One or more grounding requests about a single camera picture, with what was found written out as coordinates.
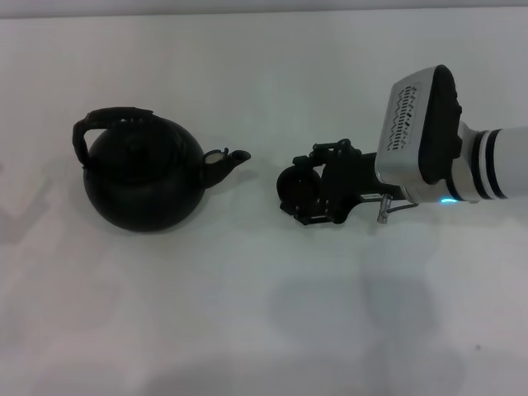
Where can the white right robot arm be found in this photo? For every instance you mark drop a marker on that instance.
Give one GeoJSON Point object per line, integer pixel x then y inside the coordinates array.
{"type": "Point", "coordinates": [507, 165]}

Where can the black round teapot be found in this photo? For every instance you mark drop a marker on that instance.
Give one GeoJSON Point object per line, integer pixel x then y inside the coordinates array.
{"type": "Point", "coordinates": [144, 194]}

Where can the small dark teacup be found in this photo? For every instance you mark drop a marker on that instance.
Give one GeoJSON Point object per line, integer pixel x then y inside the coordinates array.
{"type": "Point", "coordinates": [297, 185]}

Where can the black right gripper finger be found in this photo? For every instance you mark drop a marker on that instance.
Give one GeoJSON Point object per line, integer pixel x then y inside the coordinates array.
{"type": "Point", "coordinates": [330, 150]}
{"type": "Point", "coordinates": [313, 214]}

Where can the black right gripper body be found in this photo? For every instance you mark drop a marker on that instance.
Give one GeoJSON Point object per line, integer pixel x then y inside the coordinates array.
{"type": "Point", "coordinates": [354, 181]}

